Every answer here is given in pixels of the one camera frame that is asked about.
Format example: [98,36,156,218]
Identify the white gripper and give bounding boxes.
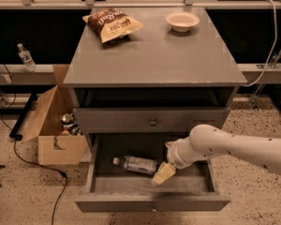
[152,138,203,185]

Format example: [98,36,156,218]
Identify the clear blue plastic bottle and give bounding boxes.
[112,156,157,175]

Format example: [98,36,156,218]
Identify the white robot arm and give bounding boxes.
[153,124,281,185]

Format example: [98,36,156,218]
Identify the round metal drawer knob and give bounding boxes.
[149,118,157,127]

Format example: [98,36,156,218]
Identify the closed grey upper drawer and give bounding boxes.
[74,107,230,133]

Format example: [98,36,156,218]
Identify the open grey lower drawer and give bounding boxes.
[76,133,230,213]

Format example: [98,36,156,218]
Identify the grey wooden drawer cabinet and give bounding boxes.
[63,7,248,140]

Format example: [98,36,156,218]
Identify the clear water bottle on ledge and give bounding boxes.
[18,43,36,72]

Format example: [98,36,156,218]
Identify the metal cans in box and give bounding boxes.
[61,113,81,136]

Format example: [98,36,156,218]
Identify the open cardboard box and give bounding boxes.
[22,65,91,165]

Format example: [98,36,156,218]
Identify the white paper bowl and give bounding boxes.
[165,11,200,33]

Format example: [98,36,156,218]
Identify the brown chip bag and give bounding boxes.
[82,7,143,43]

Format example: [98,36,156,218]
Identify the black metal table leg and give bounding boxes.
[9,93,37,141]

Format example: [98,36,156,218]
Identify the black floor cable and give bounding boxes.
[0,37,68,225]

